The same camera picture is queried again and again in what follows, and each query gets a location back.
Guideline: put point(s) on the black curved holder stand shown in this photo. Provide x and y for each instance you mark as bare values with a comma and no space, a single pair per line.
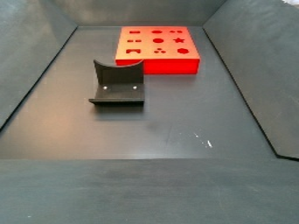
120,83

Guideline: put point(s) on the red shape sorter block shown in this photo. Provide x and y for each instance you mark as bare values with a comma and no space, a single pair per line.
164,47

